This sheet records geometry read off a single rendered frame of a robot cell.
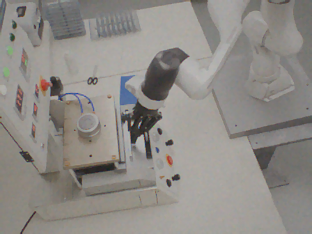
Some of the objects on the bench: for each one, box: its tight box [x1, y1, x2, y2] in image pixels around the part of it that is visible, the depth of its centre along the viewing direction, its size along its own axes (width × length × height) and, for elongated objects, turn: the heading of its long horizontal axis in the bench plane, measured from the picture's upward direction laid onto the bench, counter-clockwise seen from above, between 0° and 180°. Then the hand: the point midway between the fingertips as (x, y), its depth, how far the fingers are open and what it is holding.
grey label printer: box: [9, 2, 45, 46], centre depth 186 cm, size 25×20×17 cm
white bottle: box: [64, 49, 79, 75], centre depth 175 cm, size 5×5×14 cm
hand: (134, 135), depth 122 cm, fingers closed, pressing on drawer
